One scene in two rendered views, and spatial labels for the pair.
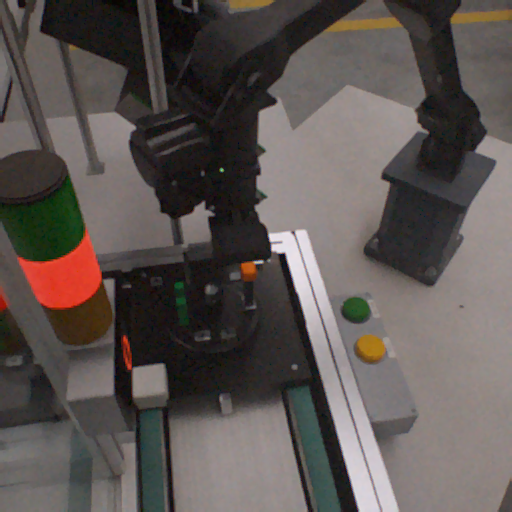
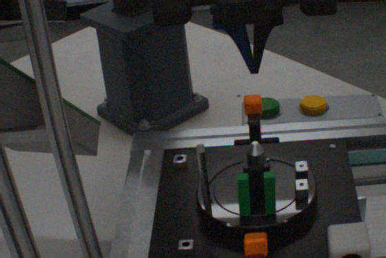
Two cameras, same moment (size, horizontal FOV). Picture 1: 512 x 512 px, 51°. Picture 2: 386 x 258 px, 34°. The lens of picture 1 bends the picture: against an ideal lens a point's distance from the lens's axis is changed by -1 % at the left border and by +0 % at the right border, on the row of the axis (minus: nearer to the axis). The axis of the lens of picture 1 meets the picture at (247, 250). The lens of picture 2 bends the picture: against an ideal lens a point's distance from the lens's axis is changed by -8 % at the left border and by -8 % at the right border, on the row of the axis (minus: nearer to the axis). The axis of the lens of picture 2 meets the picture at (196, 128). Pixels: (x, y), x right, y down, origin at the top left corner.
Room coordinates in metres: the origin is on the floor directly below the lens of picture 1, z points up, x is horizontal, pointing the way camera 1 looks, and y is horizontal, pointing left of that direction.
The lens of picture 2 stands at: (0.35, 0.65, 1.46)
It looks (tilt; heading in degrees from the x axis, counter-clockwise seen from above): 32 degrees down; 286
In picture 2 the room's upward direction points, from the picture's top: 7 degrees counter-clockwise
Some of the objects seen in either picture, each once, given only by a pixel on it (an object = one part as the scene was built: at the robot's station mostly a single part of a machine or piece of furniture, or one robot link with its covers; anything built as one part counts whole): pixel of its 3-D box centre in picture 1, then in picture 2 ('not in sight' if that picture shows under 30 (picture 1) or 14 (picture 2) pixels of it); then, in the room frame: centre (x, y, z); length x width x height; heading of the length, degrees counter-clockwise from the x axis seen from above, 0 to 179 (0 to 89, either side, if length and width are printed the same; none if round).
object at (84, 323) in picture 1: (75, 302); not in sight; (0.25, 0.14, 1.28); 0.05 x 0.05 x 0.05
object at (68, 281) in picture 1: (59, 260); not in sight; (0.25, 0.14, 1.33); 0.05 x 0.05 x 0.05
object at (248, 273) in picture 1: (242, 285); (254, 130); (0.47, 0.01, 1.04); 0.04 x 0.02 x 0.08; 99
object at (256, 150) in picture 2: (211, 289); (255, 152); (0.46, 0.05, 1.04); 0.02 x 0.02 x 0.03
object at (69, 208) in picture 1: (39, 209); not in sight; (0.25, 0.14, 1.38); 0.05 x 0.05 x 0.05
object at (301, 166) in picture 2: (228, 335); (301, 170); (0.41, 0.03, 1.00); 0.02 x 0.01 x 0.02; 99
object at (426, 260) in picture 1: (425, 209); (144, 60); (0.70, -0.32, 0.96); 0.15 x 0.15 x 0.20; 53
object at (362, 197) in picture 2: (225, 403); (360, 207); (0.33, 0.03, 0.95); 0.01 x 0.01 x 0.04; 9
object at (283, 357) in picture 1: (214, 321); (258, 207); (0.46, 0.05, 0.96); 0.24 x 0.24 x 0.02; 9
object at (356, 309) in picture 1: (355, 310); (266, 110); (0.48, -0.17, 0.96); 0.04 x 0.04 x 0.02
